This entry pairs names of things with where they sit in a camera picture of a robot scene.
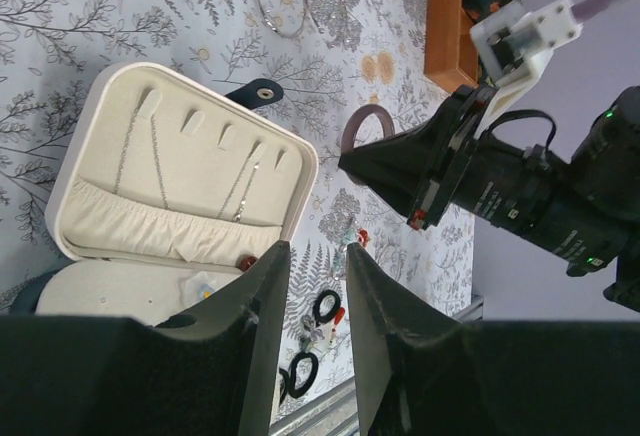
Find cream and navy jewelry box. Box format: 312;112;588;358
10;62;318;326

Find red stone pendant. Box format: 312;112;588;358
239;256;258;272

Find dark purple bangle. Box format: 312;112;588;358
340;104;396;154

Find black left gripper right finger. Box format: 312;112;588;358
346;244;639;435

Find orange divided tray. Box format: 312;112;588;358
424;0;489;92

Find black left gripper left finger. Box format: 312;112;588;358
1;241;290;435

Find silver blue-stone necklace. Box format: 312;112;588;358
217;153;264;223

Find floral table mat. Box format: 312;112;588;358
1;0;474;425

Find silver sequin flower earring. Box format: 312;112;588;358
300;324;325;353

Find red drop earring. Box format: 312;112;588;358
356;228;371;248
324;307;346;350

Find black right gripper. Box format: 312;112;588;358
338;86;639;311

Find blue flower earring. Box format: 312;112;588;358
181;272;221;307

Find silver wire bangle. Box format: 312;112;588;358
253;0;350;49

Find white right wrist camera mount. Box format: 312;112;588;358
470;0;584;136

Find aluminium rail frame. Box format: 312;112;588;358
269;377;360;435

